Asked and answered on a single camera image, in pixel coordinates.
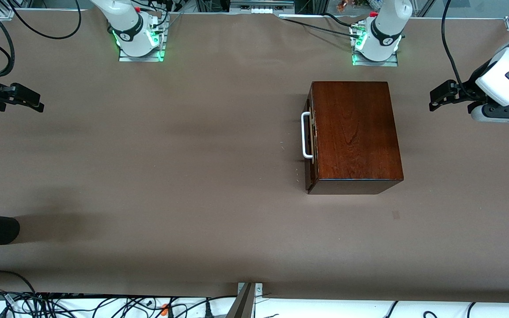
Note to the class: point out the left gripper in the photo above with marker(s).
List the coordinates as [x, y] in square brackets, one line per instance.
[472, 84]

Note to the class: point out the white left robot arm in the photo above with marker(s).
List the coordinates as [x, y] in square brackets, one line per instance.
[385, 26]

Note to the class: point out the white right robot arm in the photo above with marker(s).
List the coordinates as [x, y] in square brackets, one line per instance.
[126, 22]

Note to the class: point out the dark brown wooden cabinet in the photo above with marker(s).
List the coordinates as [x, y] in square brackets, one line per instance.
[356, 132]

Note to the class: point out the white power strip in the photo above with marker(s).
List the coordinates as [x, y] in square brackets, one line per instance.
[261, 9]

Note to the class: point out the orange connector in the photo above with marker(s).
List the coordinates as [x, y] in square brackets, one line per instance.
[164, 309]

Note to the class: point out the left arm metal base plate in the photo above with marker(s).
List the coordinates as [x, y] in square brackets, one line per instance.
[374, 63]

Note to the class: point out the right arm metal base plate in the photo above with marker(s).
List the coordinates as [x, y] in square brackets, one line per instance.
[126, 58]

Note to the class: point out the silver metal bracket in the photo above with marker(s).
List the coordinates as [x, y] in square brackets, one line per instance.
[259, 289]

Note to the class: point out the dark metal post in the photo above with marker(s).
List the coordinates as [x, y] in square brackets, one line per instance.
[242, 307]

